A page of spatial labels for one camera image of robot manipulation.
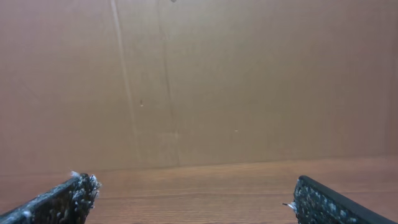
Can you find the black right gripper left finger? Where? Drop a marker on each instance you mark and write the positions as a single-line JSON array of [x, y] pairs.
[[68, 203]]

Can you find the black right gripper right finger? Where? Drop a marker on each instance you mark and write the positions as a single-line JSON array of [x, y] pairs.
[[315, 203]]

